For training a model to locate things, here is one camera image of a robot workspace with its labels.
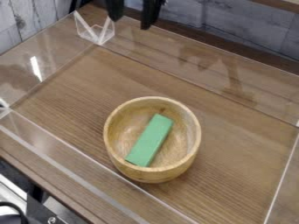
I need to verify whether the black cable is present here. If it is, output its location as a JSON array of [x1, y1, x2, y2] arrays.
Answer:
[[0, 200, 31, 224]]

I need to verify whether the black metal mount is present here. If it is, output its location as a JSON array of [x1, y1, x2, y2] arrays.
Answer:
[[25, 195, 68, 224]]

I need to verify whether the green rectangular block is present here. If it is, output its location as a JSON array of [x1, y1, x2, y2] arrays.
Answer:
[[126, 114, 174, 167]]

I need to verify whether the round wooden bowl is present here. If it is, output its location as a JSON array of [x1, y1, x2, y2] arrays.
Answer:
[[103, 96, 202, 183]]

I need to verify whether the clear acrylic corner bracket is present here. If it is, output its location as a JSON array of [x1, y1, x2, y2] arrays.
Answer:
[[73, 10, 115, 46]]

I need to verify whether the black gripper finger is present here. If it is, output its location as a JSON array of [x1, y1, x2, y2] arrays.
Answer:
[[140, 0, 164, 30], [106, 0, 124, 22]]

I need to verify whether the clear acrylic enclosure wall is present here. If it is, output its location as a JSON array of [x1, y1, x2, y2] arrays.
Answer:
[[0, 7, 299, 224]]

